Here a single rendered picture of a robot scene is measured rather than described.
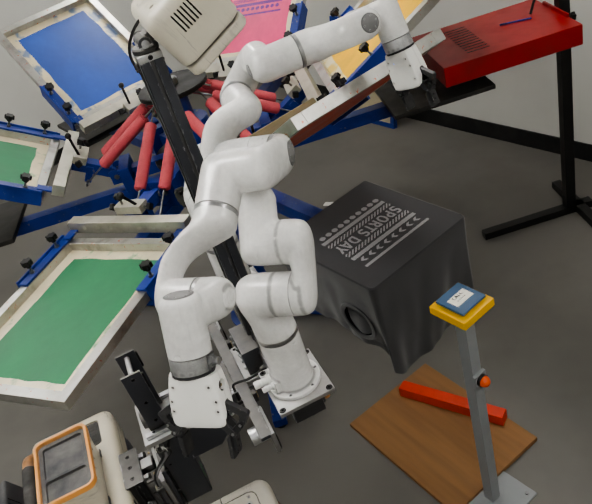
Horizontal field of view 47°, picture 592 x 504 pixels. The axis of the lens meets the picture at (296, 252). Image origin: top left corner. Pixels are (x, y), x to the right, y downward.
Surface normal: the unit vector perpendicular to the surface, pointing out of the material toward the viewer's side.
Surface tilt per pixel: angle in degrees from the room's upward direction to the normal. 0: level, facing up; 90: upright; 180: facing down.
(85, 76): 32
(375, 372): 0
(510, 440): 0
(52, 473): 0
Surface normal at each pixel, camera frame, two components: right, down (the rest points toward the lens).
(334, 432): -0.26, -0.78
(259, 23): -0.40, -0.33
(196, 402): -0.28, 0.30
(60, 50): 0.11, -0.50
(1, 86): 0.62, 0.32
